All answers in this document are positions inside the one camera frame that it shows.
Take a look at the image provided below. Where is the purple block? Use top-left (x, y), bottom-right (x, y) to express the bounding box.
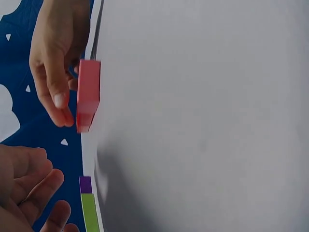
top-left (79, 176), bottom-right (94, 195)

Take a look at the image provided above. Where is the red rectangular block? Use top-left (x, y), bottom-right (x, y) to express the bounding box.
top-left (76, 59), bottom-right (101, 134)

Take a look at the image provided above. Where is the person's right hand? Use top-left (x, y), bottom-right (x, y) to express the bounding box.
top-left (28, 0), bottom-right (92, 128)

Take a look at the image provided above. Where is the green rectangular block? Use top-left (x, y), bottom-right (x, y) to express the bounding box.
top-left (80, 193), bottom-right (100, 232)

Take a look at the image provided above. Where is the person's left hand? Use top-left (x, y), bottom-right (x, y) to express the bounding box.
top-left (0, 144), bottom-right (80, 232)

